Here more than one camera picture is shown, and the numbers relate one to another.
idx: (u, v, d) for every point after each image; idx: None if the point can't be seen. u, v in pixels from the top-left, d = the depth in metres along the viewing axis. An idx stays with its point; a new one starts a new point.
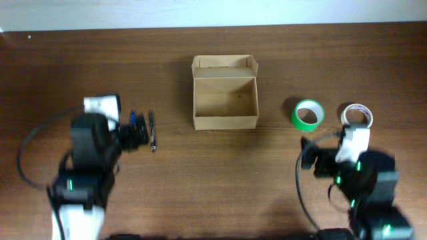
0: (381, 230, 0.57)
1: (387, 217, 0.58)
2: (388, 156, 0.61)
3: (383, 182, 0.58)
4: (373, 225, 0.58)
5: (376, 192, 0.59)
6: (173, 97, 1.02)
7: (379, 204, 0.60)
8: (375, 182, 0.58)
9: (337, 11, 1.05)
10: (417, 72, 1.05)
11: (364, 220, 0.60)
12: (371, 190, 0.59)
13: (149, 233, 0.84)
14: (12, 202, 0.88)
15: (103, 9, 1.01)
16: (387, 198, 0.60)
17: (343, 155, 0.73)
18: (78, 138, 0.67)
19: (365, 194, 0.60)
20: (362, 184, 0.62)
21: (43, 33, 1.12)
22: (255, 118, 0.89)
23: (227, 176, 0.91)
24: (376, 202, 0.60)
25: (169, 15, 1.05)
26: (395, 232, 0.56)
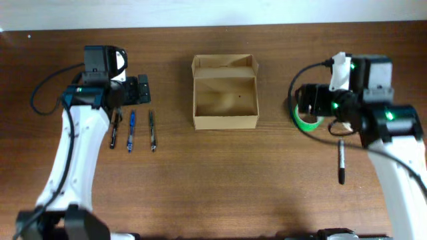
0: (385, 118, 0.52)
1: (390, 106, 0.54)
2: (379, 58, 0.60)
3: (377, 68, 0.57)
4: (378, 111, 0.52)
5: (372, 75, 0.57)
6: (173, 96, 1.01)
7: (378, 94, 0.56)
8: (364, 72, 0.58)
9: (337, 10, 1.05)
10: (417, 71, 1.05)
11: (370, 116, 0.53)
12: (368, 80, 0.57)
13: (149, 233, 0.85)
14: (13, 202, 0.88)
15: (103, 8, 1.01)
16: (386, 69, 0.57)
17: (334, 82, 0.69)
18: (95, 56, 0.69)
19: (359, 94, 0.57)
20: (359, 86, 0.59)
21: (43, 32, 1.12)
22: (255, 118, 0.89)
23: (226, 177, 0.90)
24: (374, 96, 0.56)
25: (169, 14, 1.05)
26: (397, 120, 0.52)
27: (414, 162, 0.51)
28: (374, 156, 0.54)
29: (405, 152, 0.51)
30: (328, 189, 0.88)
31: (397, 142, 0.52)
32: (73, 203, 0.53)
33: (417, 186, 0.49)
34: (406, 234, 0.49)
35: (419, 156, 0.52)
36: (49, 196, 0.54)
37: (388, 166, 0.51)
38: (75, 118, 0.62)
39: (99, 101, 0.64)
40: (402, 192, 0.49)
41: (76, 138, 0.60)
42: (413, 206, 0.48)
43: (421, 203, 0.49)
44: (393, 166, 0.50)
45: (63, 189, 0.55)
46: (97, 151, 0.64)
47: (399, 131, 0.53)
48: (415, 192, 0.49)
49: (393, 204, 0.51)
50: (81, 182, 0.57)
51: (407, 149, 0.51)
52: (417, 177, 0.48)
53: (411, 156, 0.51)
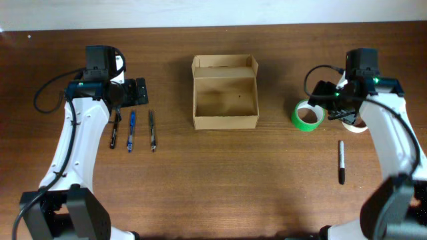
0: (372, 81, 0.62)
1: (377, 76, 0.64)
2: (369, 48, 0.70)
3: (367, 54, 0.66)
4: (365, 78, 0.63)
5: (361, 58, 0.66)
6: (173, 96, 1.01)
7: (369, 72, 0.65)
8: (356, 58, 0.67)
9: (336, 10, 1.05)
10: (417, 72, 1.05)
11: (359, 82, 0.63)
12: (359, 62, 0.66)
13: (149, 233, 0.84)
14: (12, 202, 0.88)
15: (103, 8, 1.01)
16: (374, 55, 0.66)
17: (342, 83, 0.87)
18: (96, 56, 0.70)
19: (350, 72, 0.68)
20: (351, 69, 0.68)
21: (43, 32, 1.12)
22: (255, 118, 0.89)
23: (226, 176, 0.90)
24: (365, 73, 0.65)
25: (169, 14, 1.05)
26: (381, 83, 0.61)
27: (397, 110, 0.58)
28: (365, 113, 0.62)
29: (389, 101, 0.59)
30: (328, 189, 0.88)
31: (381, 96, 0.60)
32: (75, 184, 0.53)
33: (398, 122, 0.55)
34: (391, 160, 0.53)
35: (401, 106, 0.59)
36: (51, 177, 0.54)
37: (373, 110, 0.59)
38: (77, 108, 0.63)
39: (99, 92, 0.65)
40: (386, 128, 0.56)
41: (77, 126, 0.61)
42: (395, 137, 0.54)
43: (403, 134, 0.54)
44: (376, 108, 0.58)
45: (66, 172, 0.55)
46: (97, 140, 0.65)
47: (385, 92, 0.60)
48: (397, 126, 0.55)
49: (381, 142, 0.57)
50: (82, 167, 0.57)
51: (390, 99, 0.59)
52: (397, 115, 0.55)
53: (394, 104, 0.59)
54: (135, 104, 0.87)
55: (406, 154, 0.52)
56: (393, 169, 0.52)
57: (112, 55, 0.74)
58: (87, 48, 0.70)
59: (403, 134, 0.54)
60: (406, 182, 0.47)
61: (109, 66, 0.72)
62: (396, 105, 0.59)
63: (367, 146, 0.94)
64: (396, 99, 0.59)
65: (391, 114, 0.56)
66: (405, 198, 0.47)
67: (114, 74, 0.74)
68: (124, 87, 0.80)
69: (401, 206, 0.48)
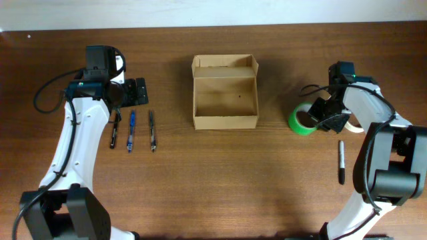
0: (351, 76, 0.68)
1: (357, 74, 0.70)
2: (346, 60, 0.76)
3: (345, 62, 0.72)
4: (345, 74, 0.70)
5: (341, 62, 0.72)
6: (173, 96, 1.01)
7: (350, 71, 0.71)
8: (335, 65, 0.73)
9: (335, 10, 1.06)
10: (417, 72, 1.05)
11: (341, 78, 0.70)
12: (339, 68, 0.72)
13: (149, 233, 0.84)
14: (12, 202, 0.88)
15: (103, 8, 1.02)
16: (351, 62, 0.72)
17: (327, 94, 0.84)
18: (96, 55, 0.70)
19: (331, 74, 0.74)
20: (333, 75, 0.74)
21: (42, 32, 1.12)
22: (255, 118, 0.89)
23: (227, 176, 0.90)
24: (347, 72, 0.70)
25: (169, 14, 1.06)
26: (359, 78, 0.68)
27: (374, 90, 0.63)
28: (349, 101, 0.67)
29: (365, 84, 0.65)
30: (328, 189, 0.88)
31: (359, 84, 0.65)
32: (75, 184, 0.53)
33: (373, 94, 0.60)
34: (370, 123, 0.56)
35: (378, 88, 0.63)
36: (51, 177, 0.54)
37: (353, 94, 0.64)
38: (77, 108, 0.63)
39: (99, 92, 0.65)
40: (363, 101, 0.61)
41: (77, 126, 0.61)
42: (371, 104, 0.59)
43: (377, 102, 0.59)
44: (355, 90, 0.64)
45: (66, 172, 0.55)
46: (97, 140, 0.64)
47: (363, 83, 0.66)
48: (373, 98, 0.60)
49: (361, 114, 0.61)
50: (82, 166, 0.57)
51: (367, 84, 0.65)
52: (372, 91, 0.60)
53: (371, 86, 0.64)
54: (135, 104, 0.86)
55: (382, 114, 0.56)
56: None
57: (112, 54, 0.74)
58: (87, 47, 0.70)
59: (378, 102, 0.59)
60: (385, 128, 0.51)
61: (109, 66, 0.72)
62: (373, 87, 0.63)
63: None
64: (372, 85, 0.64)
65: (367, 91, 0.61)
66: (385, 144, 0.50)
67: (114, 74, 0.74)
68: (123, 86, 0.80)
69: (383, 153, 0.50)
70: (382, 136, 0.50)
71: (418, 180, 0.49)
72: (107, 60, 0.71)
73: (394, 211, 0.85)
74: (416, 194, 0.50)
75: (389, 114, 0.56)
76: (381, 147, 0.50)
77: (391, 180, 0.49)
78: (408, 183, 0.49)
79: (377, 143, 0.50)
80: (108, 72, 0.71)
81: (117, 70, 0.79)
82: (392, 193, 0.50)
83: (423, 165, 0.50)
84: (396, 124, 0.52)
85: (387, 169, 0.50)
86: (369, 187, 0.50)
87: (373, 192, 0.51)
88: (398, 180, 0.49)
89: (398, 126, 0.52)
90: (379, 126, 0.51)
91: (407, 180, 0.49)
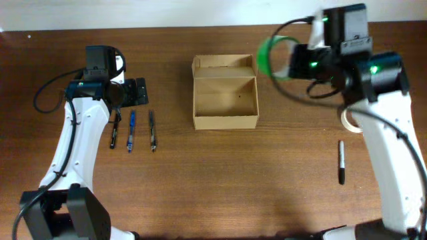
0: (369, 72, 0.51)
1: (374, 56, 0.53)
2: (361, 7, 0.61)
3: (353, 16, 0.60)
4: (363, 67, 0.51)
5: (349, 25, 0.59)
6: (173, 96, 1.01)
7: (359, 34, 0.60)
8: (343, 25, 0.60)
9: None
10: (415, 72, 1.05)
11: (345, 50, 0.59)
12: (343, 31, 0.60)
13: (149, 233, 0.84)
14: (11, 202, 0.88)
15: (103, 8, 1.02)
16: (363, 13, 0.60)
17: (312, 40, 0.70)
18: (97, 54, 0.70)
19: (338, 37, 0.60)
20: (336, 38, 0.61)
21: (41, 32, 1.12)
22: (255, 118, 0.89)
23: (226, 177, 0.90)
24: (351, 38, 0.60)
25: (169, 14, 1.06)
26: (382, 68, 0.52)
27: (399, 120, 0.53)
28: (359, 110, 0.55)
29: (391, 111, 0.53)
30: (328, 189, 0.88)
31: (383, 94, 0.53)
32: (75, 184, 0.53)
33: (404, 143, 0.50)
34: (394, 196, 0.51)
35: (404, 112, 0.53)
36: (51, 177, 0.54)
37: (373, 124, 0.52)
38: (77, 108, 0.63)
39: (99, 92, 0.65)
40: (389, 150, 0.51)
41: (77, 126, 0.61)
42: (399, 166, 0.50)
43: (408, 162, 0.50)
44: (376, 122, 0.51)
45: (66, 172, 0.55)
46: (97, 140, 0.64)
47: (382, 78, 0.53)
48: (401, 144, 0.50)
49: (381, 160, 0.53)
50: (82, 166, 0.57)
51: (393, 108, 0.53)
52: (403, 136, 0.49)
53: (397, 114, 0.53)
54: (135, 104, 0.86)
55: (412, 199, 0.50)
56: (397, 209, 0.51)
57: (112, 54, 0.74)
58: (87, 46, 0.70)
59: (406, 160, 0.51)
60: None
61: (109, 65, 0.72)
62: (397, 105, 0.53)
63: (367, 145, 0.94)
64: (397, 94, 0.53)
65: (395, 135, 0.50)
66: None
67: (114, 74, 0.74)
68: (123, 86, 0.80)
69: None
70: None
71: None
72: (107, 60, 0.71)
73: None
74: None
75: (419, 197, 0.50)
76: None
77: None
78: None
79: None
80: (109, 72, 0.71)
81: (117, 70, 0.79)
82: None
83: None
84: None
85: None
86: None
87: None
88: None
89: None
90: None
91: None
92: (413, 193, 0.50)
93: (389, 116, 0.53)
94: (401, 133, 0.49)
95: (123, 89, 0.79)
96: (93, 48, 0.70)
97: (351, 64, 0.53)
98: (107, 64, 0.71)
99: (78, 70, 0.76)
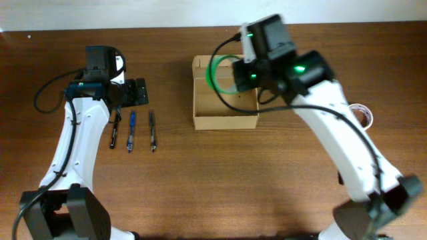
0: (296, 73, 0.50)
1: (297, 60, 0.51)
2: (275, 18, 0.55)
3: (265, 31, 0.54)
4: (289, 74, 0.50)
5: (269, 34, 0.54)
6: (173, 97, 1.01)
7: (277, 40, 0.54)
8: (263, 39, 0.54)
9: (334, 11, 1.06)
10: (416, 71, 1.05)
11: (277, 59, 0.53)
12: (266, 41, 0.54)
13: (149, 233, 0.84)
14: (11, 202, 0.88)
15: (103, 9, 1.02)
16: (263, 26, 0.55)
17: (246, 54, 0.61)
18: (97, 55, 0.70)
19: (264, 50, 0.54)
20: (262, 51, 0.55)
21: (41, 32, 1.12)
22: (255, 118, 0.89)
23: (226, 177, 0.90)
24: (275, 42, 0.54)
25: (169, 15, 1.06)
26: (308, 70, 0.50)
27: (336, 105, 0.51)
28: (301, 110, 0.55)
29: (323, 98, 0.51)
30: (328, 189, 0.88)
31: (313, 92, 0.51)
32: (75, 184, 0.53)
33: (345, 122, 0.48)
34: (349, 171, 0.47)
35: (338, 97, 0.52)
36: (51, 177, 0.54)
37: (310, 112, 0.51)
38: (77, 108, 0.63)
39: (99, 92, 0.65)
40: (333, 130, 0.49)
41: (77, 126, 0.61)
42: (343, 139, 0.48)
43: (353, 138, 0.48)
44: (313, 110, 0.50)
45: (66, 172, 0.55)
46: (97, 140, 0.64)
47: (312, 80, 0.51)
48: (343, 125, 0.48)
49: (331, 146, 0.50)
50: (82, 166, 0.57)
51: (325, 94, 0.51)
52: (341, 116, 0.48)
53: (330, 99, 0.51)
54: (136, 104, 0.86)
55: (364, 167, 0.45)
56: (355, 182, 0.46)
57: (113, 55, 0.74)
58: (88, 47, 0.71)
59: (350, 137, 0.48)
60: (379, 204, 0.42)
61: (110, 66, 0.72)
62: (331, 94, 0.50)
63: None
64: (327, 87, 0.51)
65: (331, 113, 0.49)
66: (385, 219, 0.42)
67: (114, 74, 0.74)
68: (124, 86, 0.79)
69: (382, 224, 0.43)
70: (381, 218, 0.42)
71: None
72: (108, 60, 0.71)
73: None
74: None
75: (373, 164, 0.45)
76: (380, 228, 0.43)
77: None
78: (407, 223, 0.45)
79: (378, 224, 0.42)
80: (109, 72, 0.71)
81: (117, 70, 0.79)
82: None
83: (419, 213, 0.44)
84: (385, 184, 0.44)
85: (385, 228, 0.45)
86: None
87: None
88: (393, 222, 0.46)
89: (387, 187, 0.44)
90: (376, 208, 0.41)
91: None
92: (364, 162, 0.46)
93: (325, 102, 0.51)
94: (338, 114, 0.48)
95: (124, 90, 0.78)
96: (93, 50, 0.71)
97: (277, 77, 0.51)
98: (107, 65, 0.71)
99: (79, 70, 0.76)
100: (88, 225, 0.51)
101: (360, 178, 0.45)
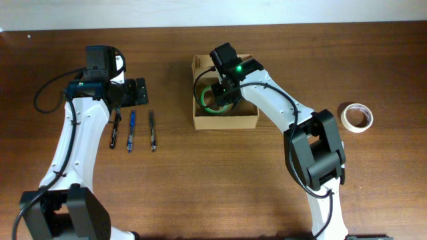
0: (241, 74, 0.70)
1: (241, 65, 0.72)
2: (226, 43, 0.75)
3: (219, 53, 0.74)
4: (237, 76, 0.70)
5: (222, 54, 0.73)
6: (173, 96, 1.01)
7: (228, 56, 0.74)
8: (218, 57, 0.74)
9: (333, 10, 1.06)
10: (415, 70, 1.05)
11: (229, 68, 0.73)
12: (221, 59, 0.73)
13: (149, 233, 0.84)
14: (11, 202, 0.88)
15: (103, 8, 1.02)
16: (217, 50, 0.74)
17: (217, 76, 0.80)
18: (97, 55, 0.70)
19: (219, 65, 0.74)
20: (219, 66, 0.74)
21: (41, 32, 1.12)
22: (255, 118, 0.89)
23: (226, 176, 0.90)
24: (226, 57, 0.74)
25: (169, 14, 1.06)
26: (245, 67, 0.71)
27: (265, 79, 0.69)
28: (249, 96, 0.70)
29: (255, 77, 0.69)
30: None
31: (249, 77, 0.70)
32: (75, 184, 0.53)
33: (269, 88, 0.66)
34: (279, 120, 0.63)
35: (265, 75, 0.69)
36: (51, 177, 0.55)
37: (247, 89, 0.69)
38: (77, 108, 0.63)
39: (99, 92, 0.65)
40: (261, 94, 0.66)
41: (77, 126, 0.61)
42: (269, 98, 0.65)
43: (277, 96, 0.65)
44: (249, 86, 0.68)
45: (66, 172, 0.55)
46: (97, 140, 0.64)
47: (251, 72, 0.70)
48: (269, 91, 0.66)
49: (267, 109, 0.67)
50: (82, 166, 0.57)
51: (257, 74, 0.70)
52: (265, 84, 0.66)
53: (259, 76, 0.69)
54: (136, 104, 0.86)
55: (286, 110, 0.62)
56: (284, 124, 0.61)
57: (113, 54, 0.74)
58: (88, 48, 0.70)
59: (275, 96, 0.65)
60: (296, 132, 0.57)
61: (109, 66, 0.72)
62: (263, 77, 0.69)
63: (368, 144, 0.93)
64: (259, 72, 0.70)
65: (260, 84, 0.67)
66: (303, 144, 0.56)
67: (114, 74, 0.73)
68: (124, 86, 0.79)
69: (305, 149, 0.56)
70: (299, 141, 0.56)
71: (339, 154, 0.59)
72: (107, 60, 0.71)
73: (393, 211, 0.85)
74: (342, 159, 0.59)
75: (291, 108, 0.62)
76: (302, 152, 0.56)
77: (319, 164, 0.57)
78: (332, 156, 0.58)
79: (297, 148, 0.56)
80: (109, 72, 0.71)
81: (117, 70, 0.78)
82: (326, 171, 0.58)
83: (335, 142, 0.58)
84: (303, 119, 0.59)
85: (312, 159, 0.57)
86: (308, 178, 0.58)
87: (311, 179, 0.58)
88: (323, 159, 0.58)
89: (306, 120, 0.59)
90: (293, 134, 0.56)
91: (332, 156, 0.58)
92: (285, 108, 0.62)
93: (256, 79, 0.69)
94: (263, 84, 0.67)
95: (124, 90, 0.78)
96: (93, 50, 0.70)
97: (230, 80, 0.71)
98: (107, 65, 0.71)
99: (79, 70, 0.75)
100: (81, 224, 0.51)
101: (285, 119, 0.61)
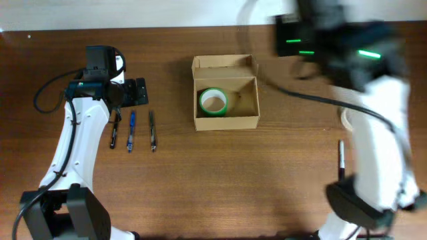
0: None
1: None
2: None
3: None
4: None
5: None
6: (173, 96, 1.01)
7: None
8: None
9: None
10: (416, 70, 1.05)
11: None
12: None
13: (149, 233, 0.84)
14: (11, 202, 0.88)
15: (104, 9, 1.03)
16: None
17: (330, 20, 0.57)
18: (97, 55, 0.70)
19: None
20: None
21: (40, 32, 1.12)
22: (255, 119, 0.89)
23: (226, 176, 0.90)
24: None
25: (168, 14, 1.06)
26: None
27: (385, 112, 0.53)
28: (357, 118, 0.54)
29: (383, 102, 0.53)
30: None
31: None
32: (75, 184, 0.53)
33: (391, 133, 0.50)
34: (372, 176, 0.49)
35: (387, 102, 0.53)
36: (51, 177, 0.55)
37: (359, 120, 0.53)
38: (77, 108, 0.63)
39: (99, 92, 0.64)
40: (375, 138, 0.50)
41: (77, 126, 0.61)
42: (383, 145, 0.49)
43: (391, 150, 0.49)
44: (371, 118, 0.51)
45: (66, 172, 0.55)
46: (97, 140, 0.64)
47: None
48: (381, 134, 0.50)
49: (364, 149, 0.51)
50: (83, 166, 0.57)
51: (385, 98, 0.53)
52: (393, 126, 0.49)
53: (385, 104, 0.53)
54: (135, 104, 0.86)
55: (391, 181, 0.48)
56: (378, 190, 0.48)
57: (113, 54, 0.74)
58: (88, 47, 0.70)
59: (389, 148, 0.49)
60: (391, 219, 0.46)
61: (110, 65, 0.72)
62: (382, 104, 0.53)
63: None
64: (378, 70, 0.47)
65: (383, 120, 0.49)
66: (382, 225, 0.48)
67: (114, 73, 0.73)
68: (124, 86, 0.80)
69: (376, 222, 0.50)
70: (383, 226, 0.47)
71: None
72: (107, 60, 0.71)
73: None
74: None
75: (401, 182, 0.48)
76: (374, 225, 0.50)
77: None
78: None
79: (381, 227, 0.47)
80: (109, 72, 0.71)
81: (117, 70, 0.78)
82: None
83: None
84: (402, 201, 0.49)
85: None
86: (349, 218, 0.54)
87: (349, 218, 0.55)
88: None
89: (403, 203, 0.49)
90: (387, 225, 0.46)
91: None
92: (393, 177, 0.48)
93: None
94: (393, 126, 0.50)
95: (124, 90, 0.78)
96: (93, 50, 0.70)
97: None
98: (107, 65, 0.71)
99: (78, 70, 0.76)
100: (80, 224, 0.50)
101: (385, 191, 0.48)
